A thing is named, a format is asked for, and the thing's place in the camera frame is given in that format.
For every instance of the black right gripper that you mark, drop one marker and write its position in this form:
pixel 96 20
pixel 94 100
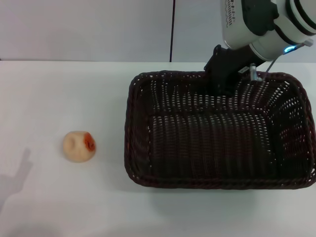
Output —
pixel 227 64

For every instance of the black woven wicker basket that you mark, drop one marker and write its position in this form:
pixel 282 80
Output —
pixel 212 148

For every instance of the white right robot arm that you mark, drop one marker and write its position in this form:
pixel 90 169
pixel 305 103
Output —
pixel 237 29

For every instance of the cream peach-shaped toy bun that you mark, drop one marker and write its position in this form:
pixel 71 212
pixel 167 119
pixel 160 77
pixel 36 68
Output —
pixel 75 148

